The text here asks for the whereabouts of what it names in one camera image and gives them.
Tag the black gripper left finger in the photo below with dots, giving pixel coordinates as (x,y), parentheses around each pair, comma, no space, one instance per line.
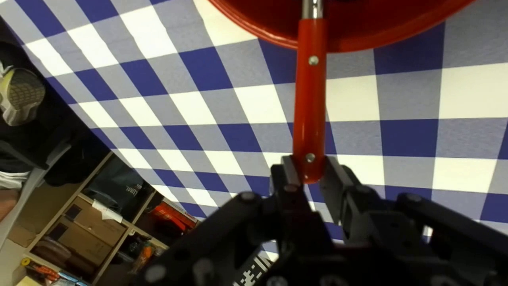
(291,212)

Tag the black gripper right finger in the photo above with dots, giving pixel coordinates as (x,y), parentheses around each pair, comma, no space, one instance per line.
(359,212)

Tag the orange red bowl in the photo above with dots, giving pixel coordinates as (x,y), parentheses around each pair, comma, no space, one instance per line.
(370,26)

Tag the blue white checkered tablecloth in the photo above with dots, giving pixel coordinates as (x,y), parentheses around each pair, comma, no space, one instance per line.
(159,80)

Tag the wooden storage shelf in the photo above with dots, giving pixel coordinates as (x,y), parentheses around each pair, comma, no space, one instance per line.
(95,228)

